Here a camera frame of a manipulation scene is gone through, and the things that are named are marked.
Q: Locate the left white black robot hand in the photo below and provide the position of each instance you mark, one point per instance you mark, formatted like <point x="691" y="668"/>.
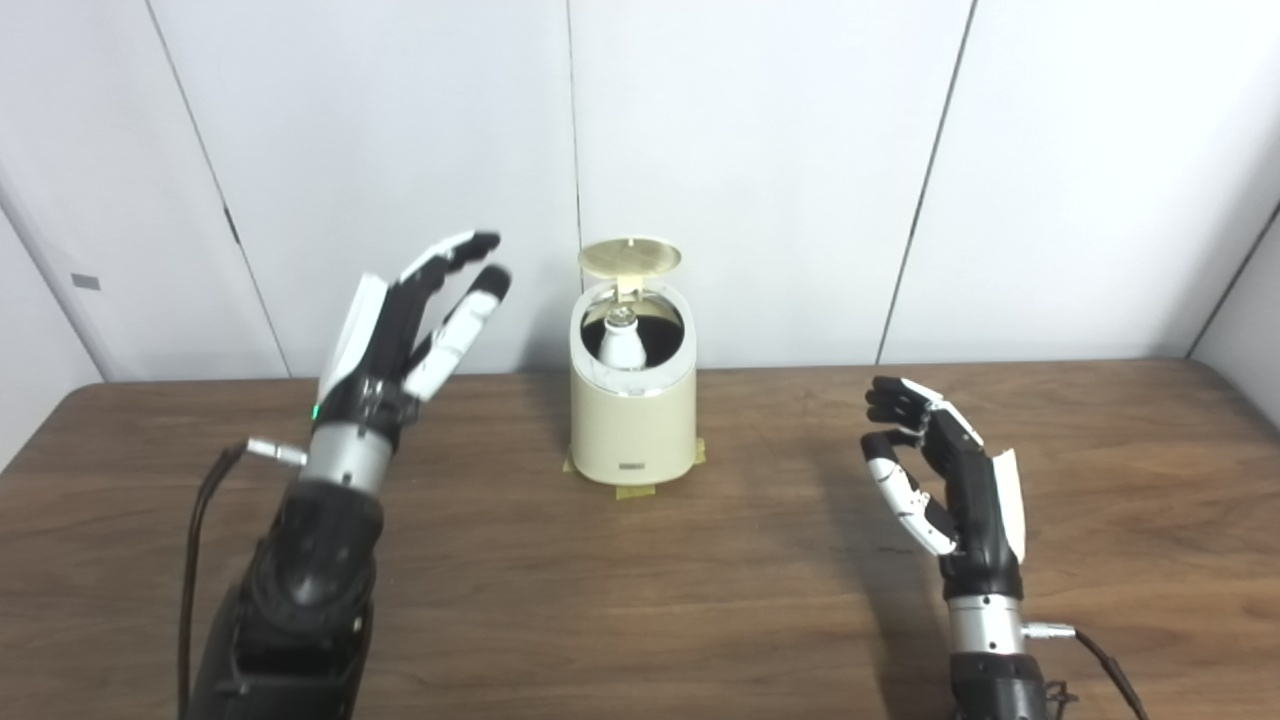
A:
<point x="375" y="350"/>

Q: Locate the small grey wall label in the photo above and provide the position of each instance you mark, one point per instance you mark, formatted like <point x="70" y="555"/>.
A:
<point x="86" y="282"/>

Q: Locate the cream-colored round bin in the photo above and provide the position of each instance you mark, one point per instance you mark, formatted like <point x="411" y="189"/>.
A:
<point x="630" y="430"/>

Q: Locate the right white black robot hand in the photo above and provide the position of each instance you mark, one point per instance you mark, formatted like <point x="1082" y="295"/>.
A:
<point x="975" y="520"/>

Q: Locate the cream round bin lid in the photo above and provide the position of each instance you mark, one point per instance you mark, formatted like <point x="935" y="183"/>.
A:
<point x="630" y="256"/>

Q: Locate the black wall panel hinge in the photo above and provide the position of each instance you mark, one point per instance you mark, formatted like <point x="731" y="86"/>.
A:
<point x="233" y="226"/>

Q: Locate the small white plastic bottle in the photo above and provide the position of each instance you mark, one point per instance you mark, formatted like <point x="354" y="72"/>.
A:
<point x="620" y="345"/>

